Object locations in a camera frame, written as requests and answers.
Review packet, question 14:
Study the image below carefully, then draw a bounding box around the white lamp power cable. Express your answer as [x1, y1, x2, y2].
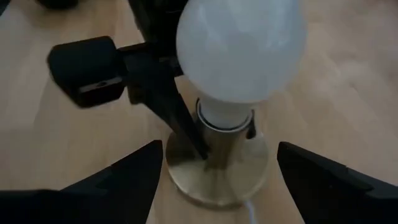
[243, 200, 259, 224]

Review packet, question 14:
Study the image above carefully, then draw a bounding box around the white frosted lightbulb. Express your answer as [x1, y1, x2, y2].
[175, 0, 308, 130]

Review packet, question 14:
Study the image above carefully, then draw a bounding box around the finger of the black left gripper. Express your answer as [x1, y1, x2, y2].
[245, 108, 257, 140]
[142, 79, 210, 161]

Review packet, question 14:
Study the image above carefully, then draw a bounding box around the brass lamp socket base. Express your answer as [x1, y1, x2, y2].
[165, 98, 270, 210]

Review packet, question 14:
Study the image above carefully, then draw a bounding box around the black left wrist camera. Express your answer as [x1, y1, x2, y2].
[46, 35, 129, 109]

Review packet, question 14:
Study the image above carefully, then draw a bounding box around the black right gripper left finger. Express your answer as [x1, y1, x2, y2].
[0, 139, 164, 224]

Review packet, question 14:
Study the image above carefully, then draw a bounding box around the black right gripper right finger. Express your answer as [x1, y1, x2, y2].
[276, 141, 398, 224]

